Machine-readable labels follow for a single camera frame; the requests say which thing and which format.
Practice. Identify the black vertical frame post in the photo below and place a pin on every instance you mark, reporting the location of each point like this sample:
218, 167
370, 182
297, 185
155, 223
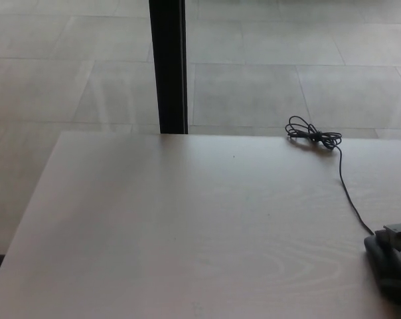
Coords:
169, 66

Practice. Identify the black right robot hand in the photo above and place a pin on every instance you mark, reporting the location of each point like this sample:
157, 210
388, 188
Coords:
398, 242

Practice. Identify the black computer mouse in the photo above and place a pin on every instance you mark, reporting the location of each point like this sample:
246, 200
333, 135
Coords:
370, 246

